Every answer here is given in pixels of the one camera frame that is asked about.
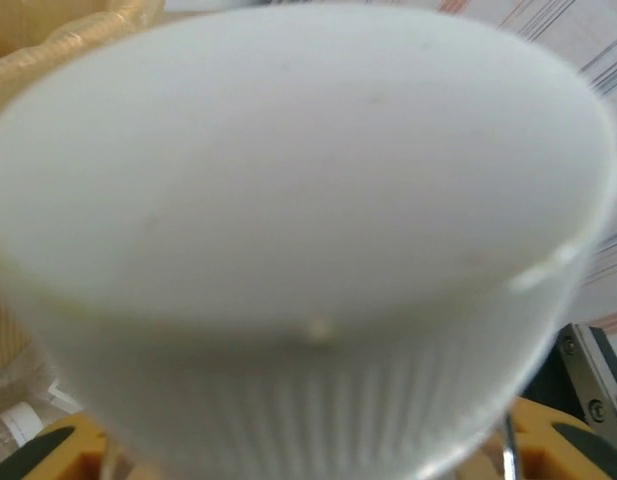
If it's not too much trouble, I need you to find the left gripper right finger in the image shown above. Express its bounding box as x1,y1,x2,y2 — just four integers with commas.
505,397,617,480

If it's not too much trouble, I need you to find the metal table corner bracket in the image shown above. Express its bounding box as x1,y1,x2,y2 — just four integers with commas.
550,322,617,431

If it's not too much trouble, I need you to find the yellow wicker waste basket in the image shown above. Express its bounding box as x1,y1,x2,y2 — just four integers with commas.
0,0,167,76

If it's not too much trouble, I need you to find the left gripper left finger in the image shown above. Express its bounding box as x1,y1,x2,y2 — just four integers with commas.
0,413,112,480

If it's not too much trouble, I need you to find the yellow plastic waste bin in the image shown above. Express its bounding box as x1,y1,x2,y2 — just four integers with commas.
0,284,39,371

